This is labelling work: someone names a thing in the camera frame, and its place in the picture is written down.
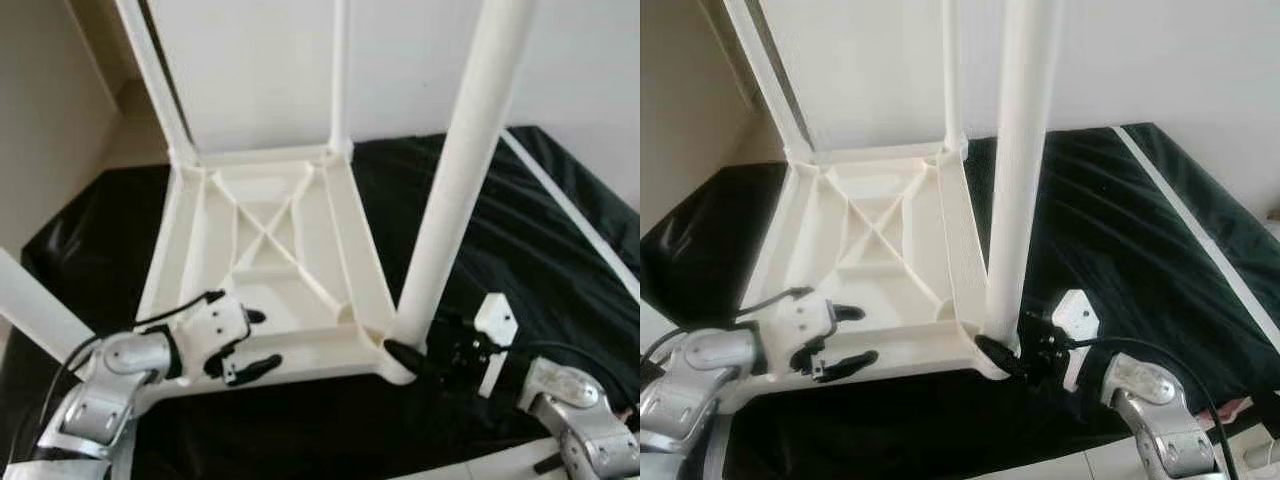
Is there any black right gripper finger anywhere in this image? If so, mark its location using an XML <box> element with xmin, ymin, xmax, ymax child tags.
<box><xmin>382</xmin><ymin>337</ymin><xmax>433</xmax><ymax>378</ymax></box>
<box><xmin>974</xmin><ymin>334</ymin><xmax>1027</xmax><ymax>381</ymax></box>

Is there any white plastic table top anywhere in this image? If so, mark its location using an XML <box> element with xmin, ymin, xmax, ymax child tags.
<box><xmin>740</xmin><ymin>140</ymin><xmax>1014</xmax><ymax>387</ymax></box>
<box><xmin>135</xmin><ymin>140</ymin><xmax>417</xmax><ymax>387</ymax></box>

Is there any white fabric strip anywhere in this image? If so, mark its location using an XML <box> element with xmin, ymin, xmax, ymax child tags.
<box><xmin>1110</xmin><ymin>124</ymin><xmax>1280</xmax><ymax>348</ymax></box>
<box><xmin>498</xmin><ymin>127</ymin><xmax>641</xmax><ymax>298</ymax></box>

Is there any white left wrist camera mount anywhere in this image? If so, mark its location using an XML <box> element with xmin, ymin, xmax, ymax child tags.
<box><xmin>764</xmin><ymin>289</ymin><xmax>840</xmax><ymax>373</ymax></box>
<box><xmin>179</xmin><ymin>294</ymin><xmax>252</xmax><ymax>377</ymax></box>

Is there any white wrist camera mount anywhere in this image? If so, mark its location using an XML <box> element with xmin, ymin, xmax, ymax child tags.
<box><xmin>471</xmin><ymin>291</ymin><xmax>520</xmax><ymax>400</ymax></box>
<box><xmin>179</xmin><ymin>294</ymin><xmax>252</xmax><ymax>377</ymax></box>
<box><xmin>764</xmin><ymin>289</ymin><xmax>840</xmax><ymax>373</ymax></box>
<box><xmin>1049</xmin><ymin>287</ymin><xmax>1102</xmax><ymax>395</ymax></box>

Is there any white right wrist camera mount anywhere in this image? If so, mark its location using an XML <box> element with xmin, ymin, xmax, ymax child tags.
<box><xmin>1049</xmin><ymin>287</ymin><xmax>1102</xmax><ymax>395</ymax></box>
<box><xmin>471</xmin><ymin>291</ymin><xmax>520</xmax><ymax>400</ymax></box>

